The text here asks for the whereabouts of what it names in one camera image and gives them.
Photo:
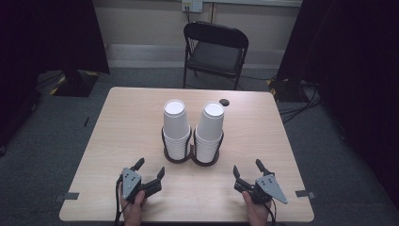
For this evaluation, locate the dark curtain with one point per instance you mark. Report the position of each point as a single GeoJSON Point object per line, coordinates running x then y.
{"type": "Point", "coordinates": [47, 37]}
{"type": "Point", "coordinates": [354, 62]}

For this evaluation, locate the white wall socket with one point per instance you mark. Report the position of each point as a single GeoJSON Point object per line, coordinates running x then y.
{"type": "Point", "coordinates": [192, 5]}

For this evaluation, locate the grey tape strip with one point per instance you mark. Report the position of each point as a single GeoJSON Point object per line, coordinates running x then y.
{"type": "Point", "coordinates": [305, 194]}
{"type": "Point", "coordinates": [67, 196]}

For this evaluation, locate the black folding chair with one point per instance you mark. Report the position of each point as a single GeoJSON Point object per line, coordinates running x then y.
{"type": "Point", "coordinates": [215, 56]}

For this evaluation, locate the dark double cup holder rack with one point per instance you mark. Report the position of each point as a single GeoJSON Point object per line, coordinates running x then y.
{"type": "Point", "coordinates": [180, 161]}

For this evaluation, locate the black round table cap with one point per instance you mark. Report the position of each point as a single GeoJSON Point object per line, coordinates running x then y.
{"type": "Point", "coordinates": [224, 102]}

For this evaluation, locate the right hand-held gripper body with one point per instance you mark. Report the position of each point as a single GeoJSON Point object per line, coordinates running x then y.
{"type": "Point", "coordinates": [269, 186]}

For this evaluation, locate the single white paper cup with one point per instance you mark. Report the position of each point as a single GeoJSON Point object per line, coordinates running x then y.
{"type": "Point", "coordinates": [210, 124]}

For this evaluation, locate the person's left hand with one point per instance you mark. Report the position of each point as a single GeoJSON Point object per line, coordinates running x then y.
{"type": "Point", "coordinates": [133, 212]}

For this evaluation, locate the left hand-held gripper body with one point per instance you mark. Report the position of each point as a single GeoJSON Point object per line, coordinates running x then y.
{"type": "Point", "coordinates": [131, 185]}

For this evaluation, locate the person's right hand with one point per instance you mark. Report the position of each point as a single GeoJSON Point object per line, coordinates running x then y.
{"type": "Point", "coordinates": [258, 213]}

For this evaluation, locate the black stand base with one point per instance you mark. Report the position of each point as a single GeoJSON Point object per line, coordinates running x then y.
{"type": "Point", "coordinates": [284, 89]}
{"type": "Point", "coordinates": [75, 84]}

